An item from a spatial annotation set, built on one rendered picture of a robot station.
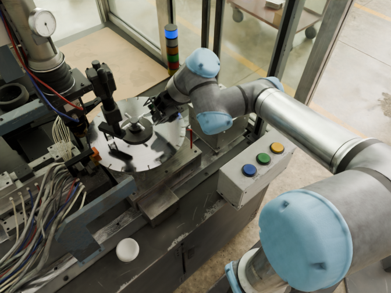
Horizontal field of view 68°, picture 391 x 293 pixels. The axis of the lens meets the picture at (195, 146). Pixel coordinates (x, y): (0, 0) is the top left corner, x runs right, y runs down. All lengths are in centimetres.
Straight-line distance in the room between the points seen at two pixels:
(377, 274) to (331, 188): 162
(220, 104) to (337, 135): 26
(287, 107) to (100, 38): 140
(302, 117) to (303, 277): 30
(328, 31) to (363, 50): 259
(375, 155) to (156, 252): 72
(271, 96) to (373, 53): 284
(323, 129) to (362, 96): 234
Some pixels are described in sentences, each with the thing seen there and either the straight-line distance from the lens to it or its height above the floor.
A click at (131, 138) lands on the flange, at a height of 96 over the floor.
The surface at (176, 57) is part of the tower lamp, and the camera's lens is 111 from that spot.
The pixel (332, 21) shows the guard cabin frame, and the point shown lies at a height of 131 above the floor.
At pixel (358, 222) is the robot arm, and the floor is 139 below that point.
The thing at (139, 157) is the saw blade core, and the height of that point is 95.
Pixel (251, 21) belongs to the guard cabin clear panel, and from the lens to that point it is 105.
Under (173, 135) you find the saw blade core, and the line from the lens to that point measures 96.
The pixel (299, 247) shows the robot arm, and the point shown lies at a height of 136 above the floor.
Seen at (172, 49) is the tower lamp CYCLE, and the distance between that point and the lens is 108.
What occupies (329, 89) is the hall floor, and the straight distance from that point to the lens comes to 282.
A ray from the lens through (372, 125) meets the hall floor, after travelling 266.
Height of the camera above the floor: 169
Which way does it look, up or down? 53 degrees down
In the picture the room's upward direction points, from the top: 1 degrees clockwise
